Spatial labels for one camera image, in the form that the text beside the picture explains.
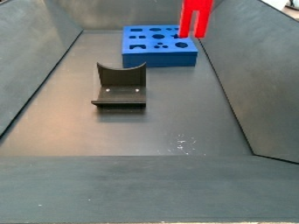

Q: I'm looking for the blue shape sorter board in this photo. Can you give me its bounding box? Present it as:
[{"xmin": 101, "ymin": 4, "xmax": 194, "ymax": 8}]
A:
[{"xmin": 122, "ymin": 24, "xmax": 199, "ymax": 67}]

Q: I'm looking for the red two-legged peg block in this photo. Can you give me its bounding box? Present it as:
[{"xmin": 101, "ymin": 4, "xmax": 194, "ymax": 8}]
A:
[{"xmin": 179, "ymin": 0, "xmax": 214, "ymax": 39}]

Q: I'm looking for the black curved stand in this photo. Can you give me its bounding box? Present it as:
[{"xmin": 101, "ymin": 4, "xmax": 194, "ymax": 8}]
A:
[{"xmin": 91, "ymin": 64, "xmax": 146, "ymax": 107}]

